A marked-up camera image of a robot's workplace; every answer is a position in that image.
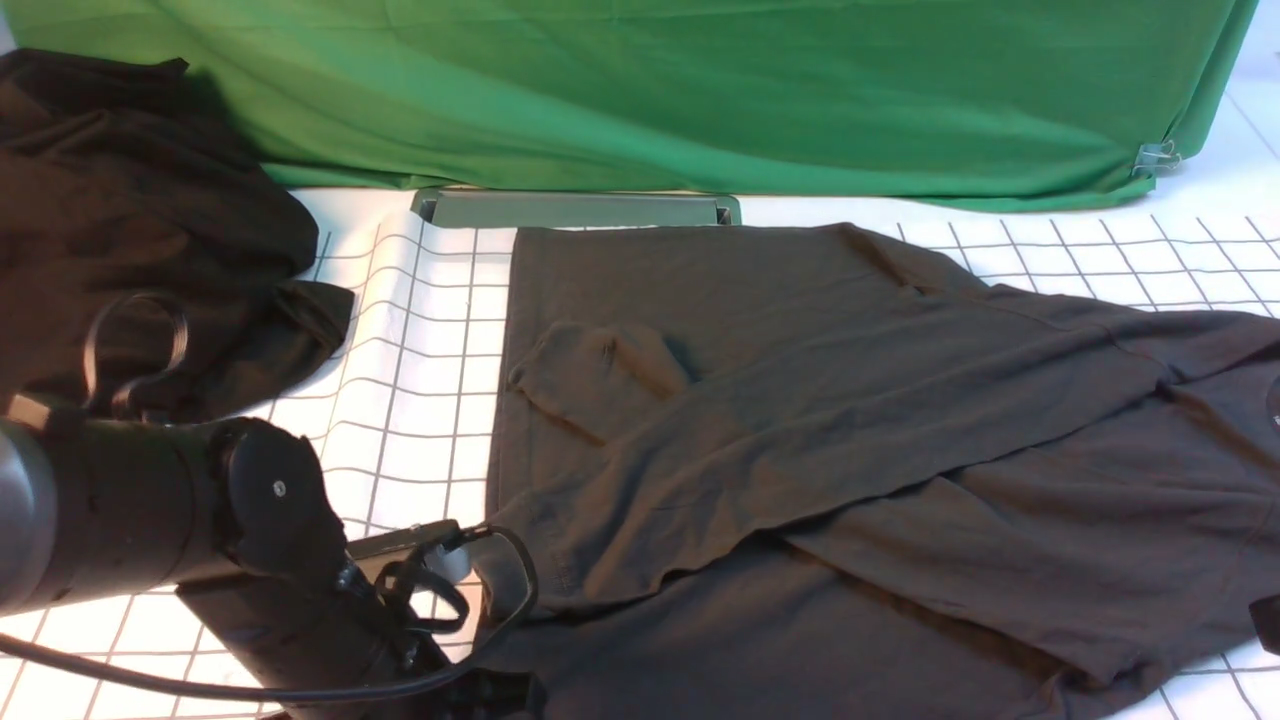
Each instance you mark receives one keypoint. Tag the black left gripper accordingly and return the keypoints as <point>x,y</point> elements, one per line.
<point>480,694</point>

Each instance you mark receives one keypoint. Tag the gray long sleeve shirt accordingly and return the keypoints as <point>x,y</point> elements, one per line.
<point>821,473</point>

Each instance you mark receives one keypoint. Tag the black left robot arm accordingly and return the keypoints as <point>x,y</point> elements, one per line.
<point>234,514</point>

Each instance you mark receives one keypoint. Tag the white grid paper mat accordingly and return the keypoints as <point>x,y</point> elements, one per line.
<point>404,423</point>

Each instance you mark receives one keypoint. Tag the gray metal tray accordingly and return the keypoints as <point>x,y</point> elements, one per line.
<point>456,208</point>

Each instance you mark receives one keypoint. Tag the pile of black clothes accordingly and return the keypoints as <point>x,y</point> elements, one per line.
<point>142,240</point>

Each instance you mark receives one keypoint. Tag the green backdrop cloth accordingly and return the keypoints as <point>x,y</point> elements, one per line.
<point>1001,106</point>

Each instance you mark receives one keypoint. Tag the silver binder clip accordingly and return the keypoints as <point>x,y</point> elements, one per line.
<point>1154,159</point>

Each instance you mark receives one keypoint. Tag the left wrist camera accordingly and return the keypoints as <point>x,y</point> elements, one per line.
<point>439,543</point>

